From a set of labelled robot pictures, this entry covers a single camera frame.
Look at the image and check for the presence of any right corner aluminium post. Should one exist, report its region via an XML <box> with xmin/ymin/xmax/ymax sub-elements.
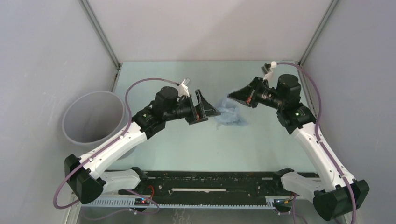
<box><xmin>299</xmin><ymin>0</ymin><xmax>340</xmax><ymax>65</ymax></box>

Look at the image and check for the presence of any corner aluminium post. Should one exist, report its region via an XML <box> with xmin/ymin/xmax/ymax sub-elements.
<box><xmin>299</xmin><ymin>0</ymin><xmax>340</xmax><ymax>65</ymax></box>
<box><xmin>79</xmin><ymin>0</ymin><xmax>121</xmax><ymax>70</ymax></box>

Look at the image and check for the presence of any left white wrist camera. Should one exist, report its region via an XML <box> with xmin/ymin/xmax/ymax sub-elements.
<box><xmin>177</xmin><ymin>77</ymin><xmax>190</xmax><ymax>97</ymax></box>

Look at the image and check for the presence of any right controller board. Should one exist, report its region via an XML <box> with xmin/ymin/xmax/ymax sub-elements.
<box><xmin>273</xmin><ymin>199</ymin><xmax>292</xmax><ymax>213</ymax></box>

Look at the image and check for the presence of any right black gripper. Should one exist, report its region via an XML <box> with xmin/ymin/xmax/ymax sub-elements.
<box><xmin>228</xmin><ymin>77</ymin><xmax>284</xmax><ymax>110</ymax></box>

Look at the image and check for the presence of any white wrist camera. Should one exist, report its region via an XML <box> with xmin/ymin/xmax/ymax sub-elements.
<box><xmin>261</xmin><ymin>61</ymin><xmax>277</xmax><ymax>81</ymax></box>
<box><xmin>177</xmin><ymin>77</ymin><xmax>190</xmax><ymax>97</ymax></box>

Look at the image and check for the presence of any light blue plastic trash bag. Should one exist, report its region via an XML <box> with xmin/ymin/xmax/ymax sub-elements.
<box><xmin>215</xmin><ymin>97</ymin><xmax>248</xmax><ymax>129</ymax></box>

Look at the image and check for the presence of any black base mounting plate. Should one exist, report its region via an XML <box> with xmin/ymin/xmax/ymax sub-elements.
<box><xmin>134</xmin><ymin>171</ymin><xmax>292</xmax><ymax>206</ymax></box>

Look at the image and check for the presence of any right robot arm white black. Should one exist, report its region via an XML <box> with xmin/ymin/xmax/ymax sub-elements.
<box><xmin>228</xmin><ymin>74</ymin><xmax>369</xmax><ymax>221</ymax></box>

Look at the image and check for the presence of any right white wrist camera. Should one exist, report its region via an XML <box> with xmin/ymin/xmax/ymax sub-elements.
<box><xmin>261</xmin><ymin>61</ymin><xmax>277</xmax><ymax>81</ymax></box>

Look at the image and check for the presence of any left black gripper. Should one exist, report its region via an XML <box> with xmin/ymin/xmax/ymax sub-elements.
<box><xmin>164</xmin><ymin>90</ymin><xmax>220</xmax><ymax>125</ymax></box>

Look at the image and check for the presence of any left controller board with leds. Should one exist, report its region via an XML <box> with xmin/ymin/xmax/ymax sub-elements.
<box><xmin>134</xmin><ymin>198</ymin><xmax>151</xmax><ymax>206</ymax></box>

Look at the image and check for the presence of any left corner aluminium post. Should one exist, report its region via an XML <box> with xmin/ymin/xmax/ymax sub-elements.
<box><xmin>79</xmin><ymin>0</ymin><xmax>121</xmax><ymax>70</ymax></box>

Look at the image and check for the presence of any grey cylindrical trash bin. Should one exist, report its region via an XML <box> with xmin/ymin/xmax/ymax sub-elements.
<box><xmin>62</xmin><ymin>91</ymin><xmax>127</xmax><ymax>156</ymax></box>

